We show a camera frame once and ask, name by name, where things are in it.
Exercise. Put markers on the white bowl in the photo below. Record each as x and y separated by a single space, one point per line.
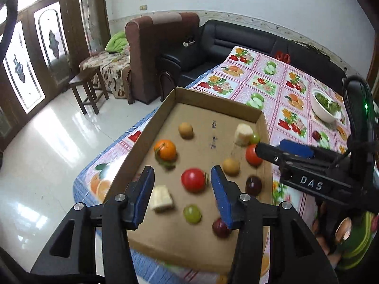
324 112

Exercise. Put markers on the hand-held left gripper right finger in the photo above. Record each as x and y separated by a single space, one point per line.
220 196

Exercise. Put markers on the dark wooden stool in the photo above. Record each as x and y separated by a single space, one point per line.
86 82

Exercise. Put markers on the green leafy vegetables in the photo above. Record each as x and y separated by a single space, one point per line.
327 102

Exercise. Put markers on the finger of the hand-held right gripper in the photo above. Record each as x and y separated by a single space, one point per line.
272 153
296 148

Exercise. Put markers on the orange with green leaf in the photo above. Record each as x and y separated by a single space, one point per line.
165 150

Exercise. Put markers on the red tomato with green stem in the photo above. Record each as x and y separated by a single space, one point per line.
193 180

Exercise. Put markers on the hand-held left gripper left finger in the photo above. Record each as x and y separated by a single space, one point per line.
143 199

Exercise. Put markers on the black leather sofa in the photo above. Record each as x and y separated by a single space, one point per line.
237 35

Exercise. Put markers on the green cushion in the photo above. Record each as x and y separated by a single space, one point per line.
117 41

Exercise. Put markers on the dark purple plum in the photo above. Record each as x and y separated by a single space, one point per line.
253 185

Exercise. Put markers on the red item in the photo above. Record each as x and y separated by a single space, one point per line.
282 56

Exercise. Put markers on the green grape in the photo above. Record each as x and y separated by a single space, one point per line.
192 214
255 138

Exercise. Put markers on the brown armchair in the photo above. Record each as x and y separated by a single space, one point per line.
154 50

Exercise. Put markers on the dark red plum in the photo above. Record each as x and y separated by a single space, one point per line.
316 135
219 228

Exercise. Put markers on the pink floral fruit-print tablecloth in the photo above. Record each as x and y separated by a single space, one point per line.
266 85

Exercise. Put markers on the cardboard box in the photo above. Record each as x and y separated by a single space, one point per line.
201 115

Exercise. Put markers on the brown patterned blanket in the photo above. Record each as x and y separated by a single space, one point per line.
114 71

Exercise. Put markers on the wooden glass-panel door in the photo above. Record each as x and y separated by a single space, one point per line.
74 35

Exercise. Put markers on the pale banana piece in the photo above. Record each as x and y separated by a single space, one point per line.
160 198
242 134

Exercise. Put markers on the small tan longan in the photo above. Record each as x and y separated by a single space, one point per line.
185 130

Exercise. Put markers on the yellow-tan round fruit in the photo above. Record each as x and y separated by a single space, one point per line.
231 166

